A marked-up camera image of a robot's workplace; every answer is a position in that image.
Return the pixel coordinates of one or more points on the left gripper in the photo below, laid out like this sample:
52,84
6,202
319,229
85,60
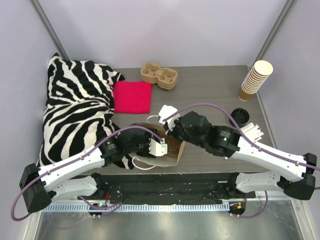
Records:
144,146

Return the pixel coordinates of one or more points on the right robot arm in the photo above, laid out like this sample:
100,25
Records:
289,173

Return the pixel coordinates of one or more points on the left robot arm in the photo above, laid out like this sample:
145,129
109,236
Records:
39,185

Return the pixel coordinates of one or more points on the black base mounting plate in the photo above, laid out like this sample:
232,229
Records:
170,189

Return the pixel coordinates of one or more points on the pink folded cloth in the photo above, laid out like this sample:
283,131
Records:
132,97

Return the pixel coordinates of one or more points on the stack of black lids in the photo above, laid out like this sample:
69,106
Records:
240,116

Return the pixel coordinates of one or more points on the white cable duct strip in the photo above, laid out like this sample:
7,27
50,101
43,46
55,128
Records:
78,207

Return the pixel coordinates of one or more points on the zebra print pillow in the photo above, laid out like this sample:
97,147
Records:
79,107

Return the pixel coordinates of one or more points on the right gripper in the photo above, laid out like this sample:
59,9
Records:
175,127

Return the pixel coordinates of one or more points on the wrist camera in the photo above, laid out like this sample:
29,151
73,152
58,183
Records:
158,149
166,116

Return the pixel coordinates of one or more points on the stack of paper cups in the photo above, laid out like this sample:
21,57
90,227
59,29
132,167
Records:
256,76

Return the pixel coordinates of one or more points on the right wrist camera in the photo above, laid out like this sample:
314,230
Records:
166,116

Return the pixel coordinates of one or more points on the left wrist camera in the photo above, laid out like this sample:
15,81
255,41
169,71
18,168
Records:
158,149

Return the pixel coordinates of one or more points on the brown paper bag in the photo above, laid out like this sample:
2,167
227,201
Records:
170,159

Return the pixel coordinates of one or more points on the cardboard cup carrier tray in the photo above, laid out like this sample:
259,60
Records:
166,78

